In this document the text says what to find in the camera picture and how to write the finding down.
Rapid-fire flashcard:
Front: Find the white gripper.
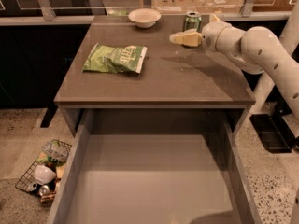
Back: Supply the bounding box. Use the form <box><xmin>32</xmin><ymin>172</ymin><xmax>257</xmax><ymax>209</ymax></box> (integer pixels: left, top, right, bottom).
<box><xmin>169</xmin><ymin>14</ymin><xmax>232</xmax><ymax>51</ymax></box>

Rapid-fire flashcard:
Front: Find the green soda can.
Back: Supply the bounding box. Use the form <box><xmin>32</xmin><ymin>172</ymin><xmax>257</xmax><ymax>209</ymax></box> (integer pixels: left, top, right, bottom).
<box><xmin>183</xmin><ymin>12</ymin><xmax>202</xmax><ymax>31</ymax></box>

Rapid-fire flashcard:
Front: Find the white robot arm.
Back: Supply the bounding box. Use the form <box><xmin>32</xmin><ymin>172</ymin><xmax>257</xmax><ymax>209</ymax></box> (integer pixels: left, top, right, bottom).
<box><xmin>170</xmin><ymin>8</ymin><xmax>299</xmax><ymax>118</ymax></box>

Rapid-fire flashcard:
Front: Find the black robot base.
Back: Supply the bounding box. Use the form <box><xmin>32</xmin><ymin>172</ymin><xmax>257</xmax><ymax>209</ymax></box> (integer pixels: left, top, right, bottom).
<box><xmin>249</xmin><ymin>99</ymin><xmax>299</xmax><ymax>153</ymax></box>

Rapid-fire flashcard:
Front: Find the grey open top drawer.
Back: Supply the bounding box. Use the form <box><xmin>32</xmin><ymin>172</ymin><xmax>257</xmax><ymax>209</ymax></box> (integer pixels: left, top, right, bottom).
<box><xmin>47</xmin><ymin>109</ymin><xmax>261</xmax><ymax>224</ymax></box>

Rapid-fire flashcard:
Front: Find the silver can in basket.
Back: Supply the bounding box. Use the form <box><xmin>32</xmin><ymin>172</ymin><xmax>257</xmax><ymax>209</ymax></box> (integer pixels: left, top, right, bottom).
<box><xmin>38</xmin><ymin>185</ymin><xmax>50</xmax><ymax>196</ymax></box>
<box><xmin>27</xmin><ymin>182</ymin><xmax>38</xmax><ymax>192</ymax></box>

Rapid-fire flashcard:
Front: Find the cardboard box left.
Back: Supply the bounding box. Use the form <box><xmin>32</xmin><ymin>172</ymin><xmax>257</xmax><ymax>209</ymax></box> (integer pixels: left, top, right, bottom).
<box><xmin>151</xmin><ymin>0</ymin><xmax>197</xmax><ymax>14</ymax></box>

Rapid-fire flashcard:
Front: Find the grey cabinet table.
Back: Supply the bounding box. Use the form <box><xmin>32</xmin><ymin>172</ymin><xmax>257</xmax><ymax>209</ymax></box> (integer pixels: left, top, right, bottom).
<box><xmin>54</xmin><ymin>15</ymin><xmax>255</xmax><ymax>132</ymax></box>

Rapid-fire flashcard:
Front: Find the white ceramic bowl on table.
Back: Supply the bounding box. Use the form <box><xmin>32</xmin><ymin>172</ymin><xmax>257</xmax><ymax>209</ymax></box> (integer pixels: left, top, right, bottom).
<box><xmin>128</xmin><ymin>8</ymin><xmax>161</xmax><ymax>28</ymax></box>

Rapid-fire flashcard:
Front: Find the green chip bag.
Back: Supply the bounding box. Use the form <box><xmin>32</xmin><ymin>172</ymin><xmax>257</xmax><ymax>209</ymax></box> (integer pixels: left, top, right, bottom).
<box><xmin>82</xmin><ymin>44</ymin><xmax>148</xmax><ymax>74</ymax></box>

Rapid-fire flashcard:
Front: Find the white bowl in basket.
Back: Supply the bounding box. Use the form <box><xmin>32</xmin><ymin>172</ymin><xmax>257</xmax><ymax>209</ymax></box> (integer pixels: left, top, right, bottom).
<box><xmin>34</xmin><ymin>165</ymin><xmax>56</xmax><ymax>185</ymax></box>

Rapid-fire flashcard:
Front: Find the brown snack item in basket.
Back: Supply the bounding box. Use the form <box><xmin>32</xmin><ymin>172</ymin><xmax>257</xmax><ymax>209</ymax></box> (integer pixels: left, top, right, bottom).
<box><xmin>40</xmin><ymin>192</ymin><xmax>56</xmax><ymax>204</ymax></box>

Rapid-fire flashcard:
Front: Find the black wire basket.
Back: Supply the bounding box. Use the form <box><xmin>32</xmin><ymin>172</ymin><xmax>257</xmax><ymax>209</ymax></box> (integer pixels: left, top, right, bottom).
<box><xmin>15</xmin><ymin>140</ymin><xmax>72</xmax><ymax>197</ymax></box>

